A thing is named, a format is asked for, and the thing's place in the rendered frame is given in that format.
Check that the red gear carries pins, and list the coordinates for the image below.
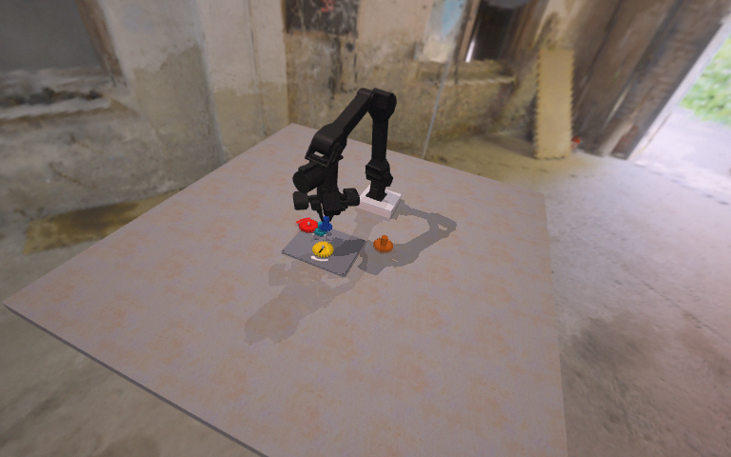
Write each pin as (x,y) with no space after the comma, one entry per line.
(303,226)

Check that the orange gear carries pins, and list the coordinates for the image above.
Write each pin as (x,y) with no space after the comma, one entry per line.
(383,245)

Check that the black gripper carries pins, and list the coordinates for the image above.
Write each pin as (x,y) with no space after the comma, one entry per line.
(301,200)

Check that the teal gear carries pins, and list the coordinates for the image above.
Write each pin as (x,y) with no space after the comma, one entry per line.
(318,231)

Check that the yellow gear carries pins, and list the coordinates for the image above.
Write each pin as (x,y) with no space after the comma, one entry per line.
(318,250)

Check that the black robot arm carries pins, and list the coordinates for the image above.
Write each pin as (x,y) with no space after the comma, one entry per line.
(330,140)

